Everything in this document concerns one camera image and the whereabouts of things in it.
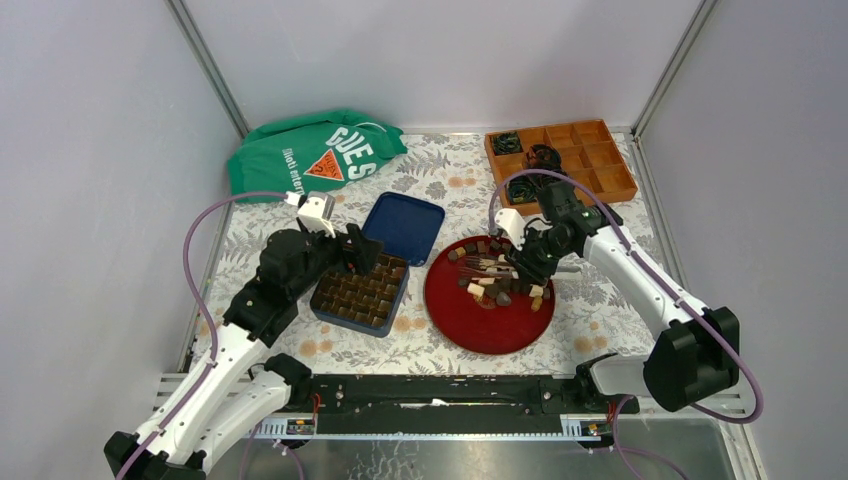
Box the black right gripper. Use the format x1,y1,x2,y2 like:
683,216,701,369
503,225,572,288

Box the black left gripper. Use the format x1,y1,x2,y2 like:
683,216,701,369
290,223,385,302

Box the blue box lid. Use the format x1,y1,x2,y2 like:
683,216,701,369
362,192,445,266

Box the blue chocolate box with tray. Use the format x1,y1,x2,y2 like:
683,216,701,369
309,254,409,338

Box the silver metal tongs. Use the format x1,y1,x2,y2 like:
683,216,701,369
457,254,584,283

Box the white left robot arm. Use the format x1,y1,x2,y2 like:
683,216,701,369
104,224,383,479

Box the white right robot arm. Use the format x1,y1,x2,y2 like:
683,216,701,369
490,178,740,412

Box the white rectangular chocolate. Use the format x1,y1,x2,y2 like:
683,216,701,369
466,283,485,297

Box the floral tablecloth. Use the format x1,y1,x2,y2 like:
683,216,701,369
206,133,662,375

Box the red round plate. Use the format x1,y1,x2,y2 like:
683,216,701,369
424,235,555,355

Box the green printed bag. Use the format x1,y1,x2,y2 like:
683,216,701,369
227,109,408,195

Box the orange wooden divider tray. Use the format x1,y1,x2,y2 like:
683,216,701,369
484,120,638,215

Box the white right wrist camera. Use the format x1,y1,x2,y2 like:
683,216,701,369
492,208,526,251

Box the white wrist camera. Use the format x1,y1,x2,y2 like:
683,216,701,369
297,192,336,238
492,208,526,251

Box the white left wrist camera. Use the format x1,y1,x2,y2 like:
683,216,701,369
297,192,336,238

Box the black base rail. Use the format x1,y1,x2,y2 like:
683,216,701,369
259,374,639,442

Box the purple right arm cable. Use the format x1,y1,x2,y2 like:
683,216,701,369
487,168,764,480

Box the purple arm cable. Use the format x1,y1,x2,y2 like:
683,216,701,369
115,190,306,480
487,168,764,480

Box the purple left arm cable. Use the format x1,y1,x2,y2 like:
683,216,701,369
115,190,306,480

